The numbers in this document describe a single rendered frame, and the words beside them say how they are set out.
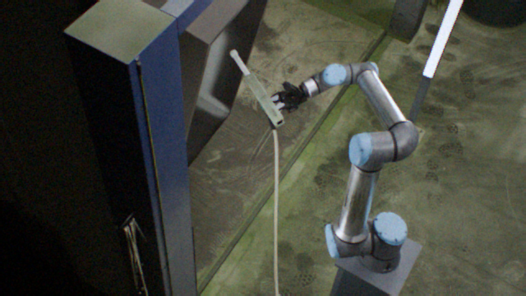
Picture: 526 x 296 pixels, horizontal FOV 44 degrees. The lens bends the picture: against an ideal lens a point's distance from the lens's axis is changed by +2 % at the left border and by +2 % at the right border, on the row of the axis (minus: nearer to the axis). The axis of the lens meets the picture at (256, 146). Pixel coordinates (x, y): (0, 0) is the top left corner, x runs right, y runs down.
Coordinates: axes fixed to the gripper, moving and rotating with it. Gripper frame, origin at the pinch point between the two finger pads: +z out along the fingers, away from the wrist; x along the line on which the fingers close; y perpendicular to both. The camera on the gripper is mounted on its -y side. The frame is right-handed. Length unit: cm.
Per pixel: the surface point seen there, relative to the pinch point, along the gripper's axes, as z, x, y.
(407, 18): -145, 97, 120
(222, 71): 2, 56, 29
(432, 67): -105, 18, 65
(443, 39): -110, 17, 44
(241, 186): 19, 31, 103
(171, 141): 45, -59, -89
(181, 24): 30, -56, -124
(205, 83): 12, 66, 43
